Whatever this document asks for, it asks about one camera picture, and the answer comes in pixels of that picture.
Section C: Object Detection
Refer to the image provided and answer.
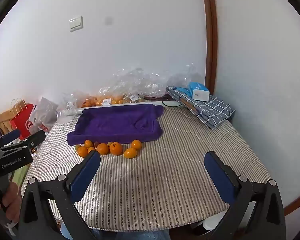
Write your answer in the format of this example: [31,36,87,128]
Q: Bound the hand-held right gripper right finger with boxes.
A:
[204,151,287,240]

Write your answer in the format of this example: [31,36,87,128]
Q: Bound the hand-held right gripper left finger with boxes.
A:
[19,150,102,240]

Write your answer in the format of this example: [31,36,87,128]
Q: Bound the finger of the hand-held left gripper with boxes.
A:
[0,129,21,148]
[0,129,46,153]

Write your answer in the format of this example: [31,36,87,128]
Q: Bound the large orange tomato with stem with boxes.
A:
[109,142,123,155]

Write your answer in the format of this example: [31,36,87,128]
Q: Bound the oval orange tomato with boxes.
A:
[123,148,137,159]

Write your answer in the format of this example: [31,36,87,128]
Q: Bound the purple towel-lined tray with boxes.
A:
[67,104,164,146]

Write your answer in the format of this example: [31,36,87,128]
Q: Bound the person's left hand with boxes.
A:
[0,181,23,227]

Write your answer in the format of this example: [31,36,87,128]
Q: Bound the red paper bag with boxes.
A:
[9,99,37,140]

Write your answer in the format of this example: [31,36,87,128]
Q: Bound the wooden chair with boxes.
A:
[0,110,15,135]

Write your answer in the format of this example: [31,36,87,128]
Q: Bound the green cloth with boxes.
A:
[9,165,29,188]

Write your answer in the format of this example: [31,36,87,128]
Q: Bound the grey plastic bag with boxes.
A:
[30,97,58,132]

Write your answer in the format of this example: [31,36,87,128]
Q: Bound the white round object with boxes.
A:
[202,211,232,232]

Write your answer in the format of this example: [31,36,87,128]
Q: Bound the person's blue jeans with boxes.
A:
[60,226,170,240]

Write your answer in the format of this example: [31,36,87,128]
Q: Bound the grey checked folded cloth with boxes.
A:
[166,85,237,130]

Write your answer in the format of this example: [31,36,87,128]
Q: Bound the clear bag of oranges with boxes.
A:
[57,91,127,115]

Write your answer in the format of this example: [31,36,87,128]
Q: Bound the wooden rod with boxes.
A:
[180,97,198,112]

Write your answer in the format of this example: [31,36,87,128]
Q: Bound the blue and white box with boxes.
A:
[187,82,210,102]

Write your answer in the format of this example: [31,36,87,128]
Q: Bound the clear bag of potatoes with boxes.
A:
[124,94,150,104]

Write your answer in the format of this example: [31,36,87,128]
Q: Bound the bag of red vegetables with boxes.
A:
[142,92,168,99]

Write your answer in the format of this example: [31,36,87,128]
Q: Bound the crumpled clear plastic wrap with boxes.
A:
[99,64,207,100]

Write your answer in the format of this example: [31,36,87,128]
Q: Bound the black cable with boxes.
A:
[161,99,184,108]

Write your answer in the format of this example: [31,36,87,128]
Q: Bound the white light switch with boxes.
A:
[69,16,83,32]

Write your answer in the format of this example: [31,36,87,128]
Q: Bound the brown wooden door frame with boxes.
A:
[201,0,218,97]

